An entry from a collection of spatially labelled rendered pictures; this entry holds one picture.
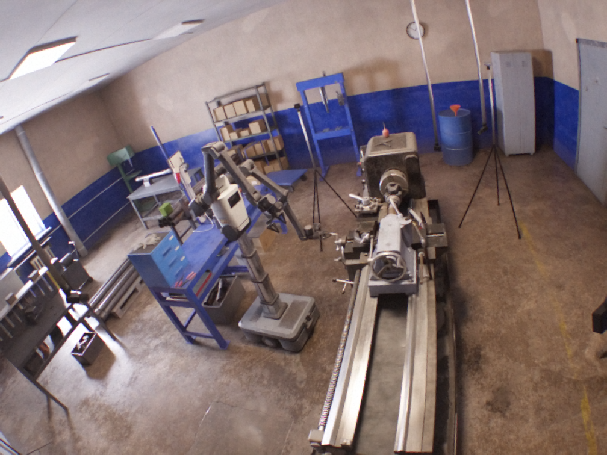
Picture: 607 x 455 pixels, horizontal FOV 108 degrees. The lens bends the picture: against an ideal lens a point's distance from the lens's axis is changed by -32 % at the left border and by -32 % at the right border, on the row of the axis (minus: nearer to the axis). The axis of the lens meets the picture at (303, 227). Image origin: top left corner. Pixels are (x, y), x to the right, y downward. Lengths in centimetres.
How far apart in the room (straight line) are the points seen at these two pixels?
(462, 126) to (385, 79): 162
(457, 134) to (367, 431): 480
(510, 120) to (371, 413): 522
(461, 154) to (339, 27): 307
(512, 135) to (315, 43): 390
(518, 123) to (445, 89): 145
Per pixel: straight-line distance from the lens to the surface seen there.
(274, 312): 302
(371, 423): 177
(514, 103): 596
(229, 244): 359
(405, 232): 220
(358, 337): 194
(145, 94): 829
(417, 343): 187
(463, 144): 570
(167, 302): 326
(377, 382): 188
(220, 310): 349
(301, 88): 579
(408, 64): 604
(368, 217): 249
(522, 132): 615
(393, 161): 294
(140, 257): 299
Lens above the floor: 235
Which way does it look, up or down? 30 degrees down
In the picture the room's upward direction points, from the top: 18 degrees counter-clockwise
